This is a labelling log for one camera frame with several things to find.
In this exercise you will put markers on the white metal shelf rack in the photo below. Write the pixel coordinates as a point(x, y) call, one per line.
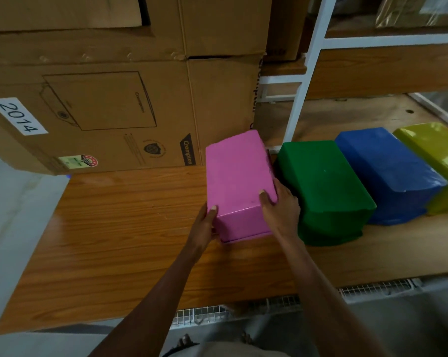
point(309, 63)

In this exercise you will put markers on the green wrapped box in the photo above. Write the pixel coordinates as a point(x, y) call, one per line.
point(328, 189)

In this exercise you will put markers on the person's right forearm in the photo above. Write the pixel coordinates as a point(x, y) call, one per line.
point(322, 297)

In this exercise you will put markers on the blue wrapped box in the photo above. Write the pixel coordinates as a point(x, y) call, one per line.
point(389, 170)

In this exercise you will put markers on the plain cardboard box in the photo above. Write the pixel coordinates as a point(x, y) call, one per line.
point(224, 24)

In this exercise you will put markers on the pink box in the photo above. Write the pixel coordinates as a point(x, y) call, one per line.
point(237, 182)

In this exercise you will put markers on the large printed cardboard box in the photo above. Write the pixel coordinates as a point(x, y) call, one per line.
point(108, 115)

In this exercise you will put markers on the yellow-green wrapped box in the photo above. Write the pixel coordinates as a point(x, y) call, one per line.
point(437, 156)

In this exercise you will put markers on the person's left forearm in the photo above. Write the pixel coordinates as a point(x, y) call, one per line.
point(149, 304)

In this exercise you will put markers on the person's right hand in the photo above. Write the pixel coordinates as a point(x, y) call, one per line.
point(283, 215)

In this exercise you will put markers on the plastic-wrapped package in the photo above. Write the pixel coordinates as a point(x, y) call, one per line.
point(419, 9)

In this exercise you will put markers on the person's left thumb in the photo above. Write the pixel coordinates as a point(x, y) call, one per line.
point(212, 216)

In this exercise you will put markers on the person's right thumb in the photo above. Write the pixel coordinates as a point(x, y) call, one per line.
point(265, 200)

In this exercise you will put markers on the narrow cardboard box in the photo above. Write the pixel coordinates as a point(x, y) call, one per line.
point(285, 25)

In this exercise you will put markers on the person's left hand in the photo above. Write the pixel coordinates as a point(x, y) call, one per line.
point(201, 230)

